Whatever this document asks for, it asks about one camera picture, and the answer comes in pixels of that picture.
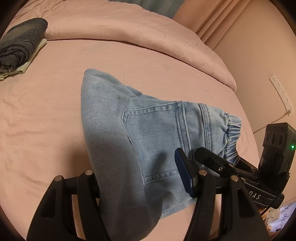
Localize folded pale green garment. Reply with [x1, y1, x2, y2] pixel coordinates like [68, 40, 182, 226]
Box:
[0, 38, 47, 80]

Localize folded dark denim jeans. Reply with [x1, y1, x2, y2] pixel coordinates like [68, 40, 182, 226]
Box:
[1, 18, 48, 73]

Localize white power cable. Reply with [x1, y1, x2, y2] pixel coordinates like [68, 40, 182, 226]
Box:
[253, 110, 293, 135]

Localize pink duvet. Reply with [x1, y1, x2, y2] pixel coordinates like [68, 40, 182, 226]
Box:
[9, 1, 237, 90]

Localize light blue denim pants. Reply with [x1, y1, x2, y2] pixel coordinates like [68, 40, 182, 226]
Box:
[81, 69, 242, 240]

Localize blue curtain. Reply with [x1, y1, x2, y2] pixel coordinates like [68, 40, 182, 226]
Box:
[114, 0, 185, 19]

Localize black tracking camera box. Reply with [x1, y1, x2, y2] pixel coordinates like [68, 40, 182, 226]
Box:
[258, 123, 295, 193]

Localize pink curtain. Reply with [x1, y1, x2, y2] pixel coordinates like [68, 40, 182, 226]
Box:
[173, 0, 250, 49]

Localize white wall power strip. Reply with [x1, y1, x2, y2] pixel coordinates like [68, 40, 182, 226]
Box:
[269, 75, 294, 115]

